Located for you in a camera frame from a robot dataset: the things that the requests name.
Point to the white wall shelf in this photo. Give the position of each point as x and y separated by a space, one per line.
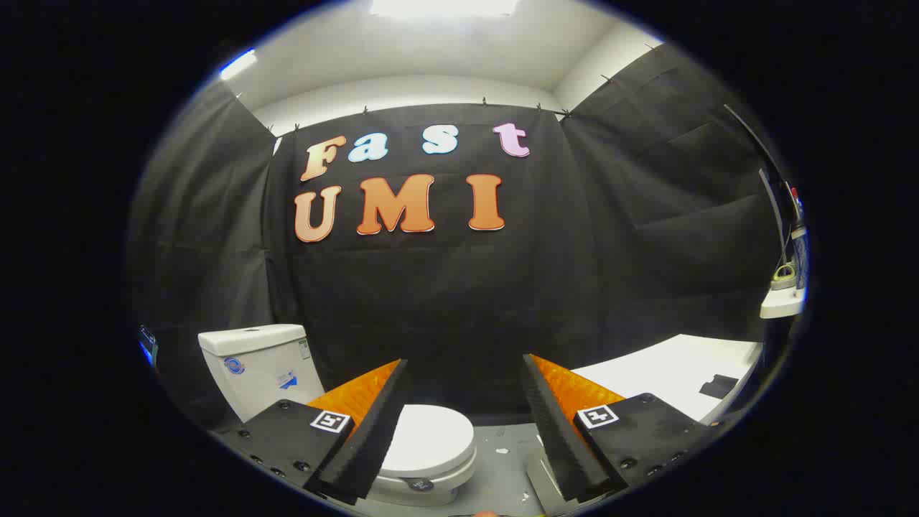
779 305

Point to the small flat black item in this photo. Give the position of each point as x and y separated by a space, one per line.
718 386

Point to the grey-green round object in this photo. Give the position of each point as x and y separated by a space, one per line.
782 280

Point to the white ceramic toilet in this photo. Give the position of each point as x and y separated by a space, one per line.
258 373

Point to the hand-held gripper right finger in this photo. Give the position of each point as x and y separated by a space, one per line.
556 438

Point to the thin black frame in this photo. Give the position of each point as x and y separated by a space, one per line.
772 208

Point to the black backdrop cloth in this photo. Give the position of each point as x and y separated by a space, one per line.
445 301

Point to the white toilet lid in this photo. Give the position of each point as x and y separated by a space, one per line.
431 441

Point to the red capped bottle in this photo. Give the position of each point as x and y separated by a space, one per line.
795 205

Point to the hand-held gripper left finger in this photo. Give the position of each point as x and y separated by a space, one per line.
373 438

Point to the white toilet seat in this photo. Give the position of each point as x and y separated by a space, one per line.
461 474

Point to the white drawer cabinet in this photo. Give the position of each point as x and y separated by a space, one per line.
660 373

